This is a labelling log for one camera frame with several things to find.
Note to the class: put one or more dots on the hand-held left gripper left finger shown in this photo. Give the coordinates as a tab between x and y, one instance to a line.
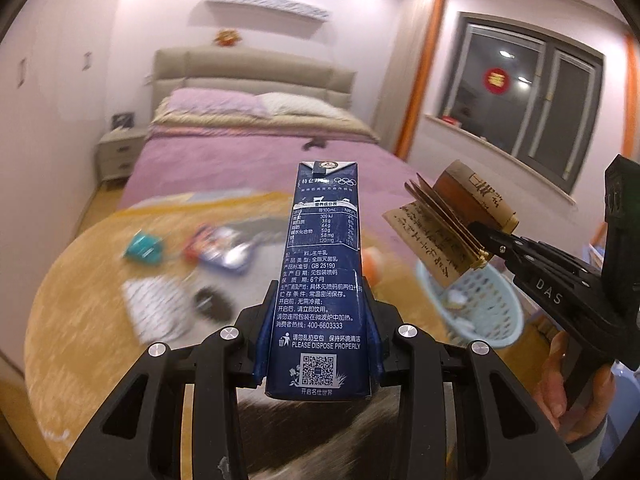
260	352

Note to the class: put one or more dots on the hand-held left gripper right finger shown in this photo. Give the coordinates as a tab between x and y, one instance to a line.
376	355

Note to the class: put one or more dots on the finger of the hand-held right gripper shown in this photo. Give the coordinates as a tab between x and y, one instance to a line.
520	242
550	290

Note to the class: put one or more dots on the light blue plastic basket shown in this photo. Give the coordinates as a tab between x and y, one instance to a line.
485	310

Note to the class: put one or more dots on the dark blue milk carton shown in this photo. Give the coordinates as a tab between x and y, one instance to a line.
320	280

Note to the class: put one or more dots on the person's right hand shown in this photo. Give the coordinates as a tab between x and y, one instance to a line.
590	405

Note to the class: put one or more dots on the black round lid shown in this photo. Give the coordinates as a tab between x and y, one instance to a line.
212	302

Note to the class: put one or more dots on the orange paper cup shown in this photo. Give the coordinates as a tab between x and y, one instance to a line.
378	262

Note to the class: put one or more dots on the blue red snack packet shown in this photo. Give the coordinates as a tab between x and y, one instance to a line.
217	250

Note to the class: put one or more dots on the grey framed window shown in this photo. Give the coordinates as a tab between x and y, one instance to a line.
520	110

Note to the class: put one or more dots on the small red box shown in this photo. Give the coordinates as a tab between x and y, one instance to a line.
448	119

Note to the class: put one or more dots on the orange curtain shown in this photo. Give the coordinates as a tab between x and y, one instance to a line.
425	75
629	90

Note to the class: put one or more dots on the teal packet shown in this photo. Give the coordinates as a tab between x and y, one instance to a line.
142	247

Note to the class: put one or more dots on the red round window decoration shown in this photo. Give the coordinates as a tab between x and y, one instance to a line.
493	80

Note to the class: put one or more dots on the purple bedspread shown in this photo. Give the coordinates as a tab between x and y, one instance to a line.
225	170

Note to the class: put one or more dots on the white curtain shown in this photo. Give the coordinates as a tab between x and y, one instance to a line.
400	70

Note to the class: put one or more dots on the dark object on bed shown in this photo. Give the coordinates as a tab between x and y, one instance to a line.
315	144

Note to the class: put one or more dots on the folded beige quilt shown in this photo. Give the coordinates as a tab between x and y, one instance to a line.
280	122

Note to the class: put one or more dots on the grey nightstand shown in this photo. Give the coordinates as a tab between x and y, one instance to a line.
120	155

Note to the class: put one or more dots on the white pillow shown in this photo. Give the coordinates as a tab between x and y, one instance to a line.
300	104

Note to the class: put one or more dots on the purple pillow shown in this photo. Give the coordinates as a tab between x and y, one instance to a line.
215	102

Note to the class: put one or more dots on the beige padded headboard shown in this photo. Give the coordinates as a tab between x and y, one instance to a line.
250	67

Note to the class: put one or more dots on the white wardrobe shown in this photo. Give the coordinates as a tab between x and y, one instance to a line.
50	135

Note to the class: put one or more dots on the orange plush toy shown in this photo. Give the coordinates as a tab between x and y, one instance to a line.
228	38

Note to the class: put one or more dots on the black picture frame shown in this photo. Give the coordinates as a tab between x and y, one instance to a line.
123	121

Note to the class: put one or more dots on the white wall shelf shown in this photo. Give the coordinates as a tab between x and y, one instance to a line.
270	4

